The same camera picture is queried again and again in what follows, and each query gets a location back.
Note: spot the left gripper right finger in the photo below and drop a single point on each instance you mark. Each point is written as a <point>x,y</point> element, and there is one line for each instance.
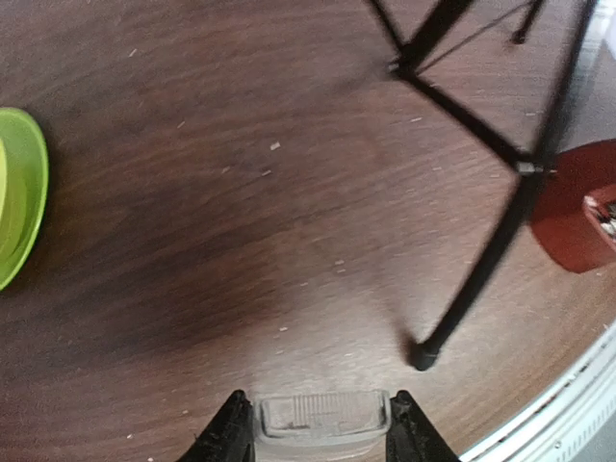
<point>412,437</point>

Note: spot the clear plastic metronome cover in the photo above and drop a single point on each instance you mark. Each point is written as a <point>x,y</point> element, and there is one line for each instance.
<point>336,426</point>

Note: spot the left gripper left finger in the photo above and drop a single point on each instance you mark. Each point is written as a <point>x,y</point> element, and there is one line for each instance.
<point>228,437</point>

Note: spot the wooden metronome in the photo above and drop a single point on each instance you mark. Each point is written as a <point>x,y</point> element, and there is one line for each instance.
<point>572,213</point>

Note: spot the aluminium front rail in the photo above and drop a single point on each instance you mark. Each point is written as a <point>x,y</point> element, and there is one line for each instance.
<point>562,420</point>

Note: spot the green bowl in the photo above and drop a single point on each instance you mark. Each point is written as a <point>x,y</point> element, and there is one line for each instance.
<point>24,189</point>

